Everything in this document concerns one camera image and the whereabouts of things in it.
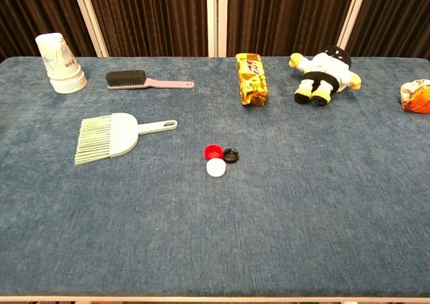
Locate black white yellow plush doll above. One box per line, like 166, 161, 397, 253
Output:
288, 45, 363, 108

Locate blue table cloth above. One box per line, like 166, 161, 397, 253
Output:
0, 55, 430, 298

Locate small green hand broom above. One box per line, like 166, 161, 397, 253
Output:
74, 112, 179, 166

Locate black bristle brush pale handle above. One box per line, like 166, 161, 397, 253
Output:
105, 69, 196, 91

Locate white double partition post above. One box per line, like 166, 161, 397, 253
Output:
206, 0, 229, 58

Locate white bottle cap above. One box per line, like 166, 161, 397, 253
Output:
206, 158, 227, 178

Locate red bottle cap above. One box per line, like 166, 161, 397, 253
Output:
204, 144, 224, 161

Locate dark brown curtain panel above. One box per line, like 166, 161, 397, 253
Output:
83, 0, 209, 58
345, 0, 430, 62
0, 0, 97, 62
226, 0, 361, 58

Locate crumpled orange white snack bag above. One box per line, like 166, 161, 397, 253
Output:
399, 79, 430, 114

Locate yellow gold snack pack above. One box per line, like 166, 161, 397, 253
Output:
234, 52, 269, 107

